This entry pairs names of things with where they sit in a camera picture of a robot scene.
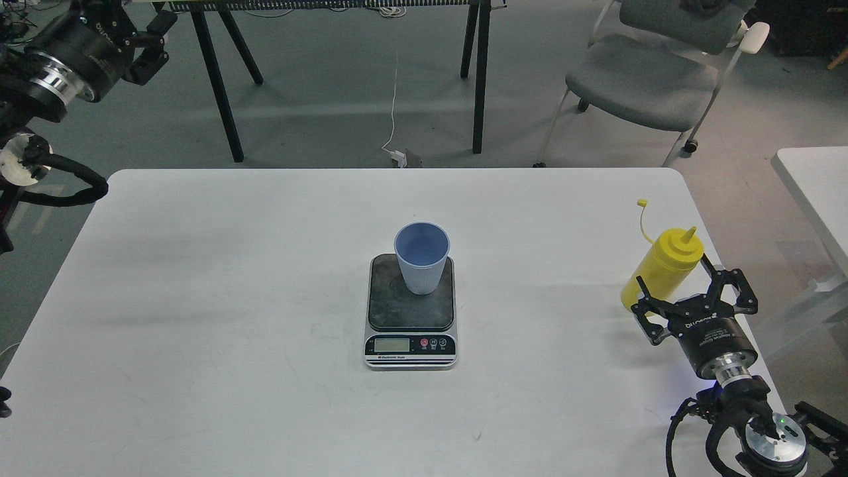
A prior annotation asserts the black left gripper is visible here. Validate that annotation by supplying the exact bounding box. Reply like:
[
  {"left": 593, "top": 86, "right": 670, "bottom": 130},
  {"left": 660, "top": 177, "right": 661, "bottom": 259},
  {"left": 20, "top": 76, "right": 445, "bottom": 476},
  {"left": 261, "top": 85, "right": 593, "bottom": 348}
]
[{"left": 24, "top": 1, "right": 178, "bottom": 103}]

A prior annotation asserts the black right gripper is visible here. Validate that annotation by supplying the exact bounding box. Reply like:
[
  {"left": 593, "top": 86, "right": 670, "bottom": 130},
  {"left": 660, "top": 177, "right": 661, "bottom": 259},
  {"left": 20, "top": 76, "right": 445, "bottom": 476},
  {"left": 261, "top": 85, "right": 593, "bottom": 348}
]
[{"left": 629, "top": 253, "right": 760, "bottom": 380}]

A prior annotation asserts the yellow squeeze bottle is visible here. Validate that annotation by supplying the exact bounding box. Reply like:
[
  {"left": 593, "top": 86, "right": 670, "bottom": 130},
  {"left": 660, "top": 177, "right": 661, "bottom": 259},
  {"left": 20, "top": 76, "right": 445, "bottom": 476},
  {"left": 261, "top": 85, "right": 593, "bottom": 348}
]
[{"left": 620, "top": 199, "right": 705, "bottom": 311}]

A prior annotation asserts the blue plastic cup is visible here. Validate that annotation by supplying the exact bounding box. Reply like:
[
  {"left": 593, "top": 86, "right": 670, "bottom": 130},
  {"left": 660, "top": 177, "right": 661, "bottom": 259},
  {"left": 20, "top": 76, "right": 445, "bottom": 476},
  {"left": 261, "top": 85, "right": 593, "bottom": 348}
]
[{"left": 394, "top": 221, "right": 451, "bottom": 295}]

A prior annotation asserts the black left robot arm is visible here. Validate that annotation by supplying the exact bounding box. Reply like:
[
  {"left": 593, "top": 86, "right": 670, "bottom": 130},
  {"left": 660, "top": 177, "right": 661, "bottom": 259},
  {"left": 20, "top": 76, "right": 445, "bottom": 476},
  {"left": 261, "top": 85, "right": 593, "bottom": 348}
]
[{"left": 2, "top": 1, "right": 191, "bottom": 423}]

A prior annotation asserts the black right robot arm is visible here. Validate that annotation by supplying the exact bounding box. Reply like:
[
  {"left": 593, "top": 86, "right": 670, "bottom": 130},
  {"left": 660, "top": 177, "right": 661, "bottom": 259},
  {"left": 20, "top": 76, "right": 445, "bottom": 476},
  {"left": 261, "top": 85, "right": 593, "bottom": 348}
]
[{"left": 631, "top": 256, "right": 847, "bottom": 476}]

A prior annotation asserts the digital kitchen scale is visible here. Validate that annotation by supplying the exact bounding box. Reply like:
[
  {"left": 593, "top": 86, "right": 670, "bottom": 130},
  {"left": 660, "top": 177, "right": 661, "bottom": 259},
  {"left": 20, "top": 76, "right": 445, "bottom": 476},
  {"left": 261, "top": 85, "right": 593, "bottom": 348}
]
[{"left": 363, "top": 254, "right": 458, "bottom": 371}]

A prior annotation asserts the white side table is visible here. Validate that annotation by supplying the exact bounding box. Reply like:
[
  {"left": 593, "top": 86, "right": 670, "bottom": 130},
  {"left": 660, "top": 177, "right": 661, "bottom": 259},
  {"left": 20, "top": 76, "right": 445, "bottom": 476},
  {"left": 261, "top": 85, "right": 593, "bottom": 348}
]
[{"left": 772, "top": 146, "right": 847, "bottom": 292}]

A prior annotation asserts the grey office chair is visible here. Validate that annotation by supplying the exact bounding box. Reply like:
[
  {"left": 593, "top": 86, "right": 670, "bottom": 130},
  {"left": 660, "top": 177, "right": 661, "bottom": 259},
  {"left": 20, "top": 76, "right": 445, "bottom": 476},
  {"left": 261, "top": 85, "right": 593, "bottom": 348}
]
[{"left": 563, "top": 1, "right": 771, "bottom": 167}]

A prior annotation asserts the black trestle table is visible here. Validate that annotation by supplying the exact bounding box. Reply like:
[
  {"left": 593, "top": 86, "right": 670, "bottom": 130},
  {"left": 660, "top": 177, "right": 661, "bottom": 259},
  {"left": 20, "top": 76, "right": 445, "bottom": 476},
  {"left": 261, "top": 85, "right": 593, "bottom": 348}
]
[{"left": 167, "top": 1, "right": 517, "bottom": 168}]

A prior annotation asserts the white charger cable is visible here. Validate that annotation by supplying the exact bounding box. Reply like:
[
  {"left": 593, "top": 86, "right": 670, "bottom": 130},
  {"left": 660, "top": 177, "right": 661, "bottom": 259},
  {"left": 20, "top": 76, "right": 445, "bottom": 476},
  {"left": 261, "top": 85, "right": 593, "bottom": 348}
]
[{"left": 380, "top": 33, "right": 409, "bottom": 168}]

